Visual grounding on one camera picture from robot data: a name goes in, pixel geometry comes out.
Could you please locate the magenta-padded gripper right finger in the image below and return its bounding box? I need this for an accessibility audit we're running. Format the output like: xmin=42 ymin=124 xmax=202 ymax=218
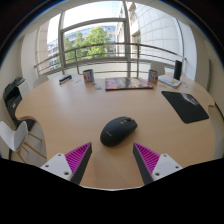
xmin=132 ymin=142 xmax=184 ymax=186

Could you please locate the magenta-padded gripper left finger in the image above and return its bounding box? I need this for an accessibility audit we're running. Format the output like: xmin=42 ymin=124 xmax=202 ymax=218
xmin=39 ymin=142 xmax=93 ymax=186

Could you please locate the black computer mouse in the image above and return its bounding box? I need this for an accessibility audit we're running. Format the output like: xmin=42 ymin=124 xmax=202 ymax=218
xmin=99 ymin=115 xmax=139 ymax=148

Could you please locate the black mouse pad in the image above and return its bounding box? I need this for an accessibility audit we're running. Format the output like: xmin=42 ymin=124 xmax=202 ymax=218
xmin=161 ymin=90 xmax=210 ymax=124

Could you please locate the white chair with wooden legs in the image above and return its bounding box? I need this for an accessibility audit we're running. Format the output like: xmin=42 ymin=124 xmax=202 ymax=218
xmin=0 ymin=120 xmax=48 ymax=164

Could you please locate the black and white printer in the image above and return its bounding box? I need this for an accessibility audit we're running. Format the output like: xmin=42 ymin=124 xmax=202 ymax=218
xmin=2 ymin=76 xmax=31 ymax=129

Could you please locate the light illustrated booklet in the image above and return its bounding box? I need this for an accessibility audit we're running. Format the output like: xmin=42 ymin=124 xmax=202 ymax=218
xmin=157 ymin=74 xmax=183 ymax=88

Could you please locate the red printed magazine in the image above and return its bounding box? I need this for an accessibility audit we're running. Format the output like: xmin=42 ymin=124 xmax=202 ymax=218
xmin=104 ymin=76 xmax=155 ymax=92

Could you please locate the black cylindrical speaker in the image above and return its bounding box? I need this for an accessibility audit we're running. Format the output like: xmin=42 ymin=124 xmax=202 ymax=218
xmin=173 ymin=59 xmax=183 ymax=81

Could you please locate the grey metal railing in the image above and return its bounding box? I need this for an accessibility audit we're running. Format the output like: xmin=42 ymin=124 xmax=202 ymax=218
xmin=34 ymin=42 xmax=186 ymax=78

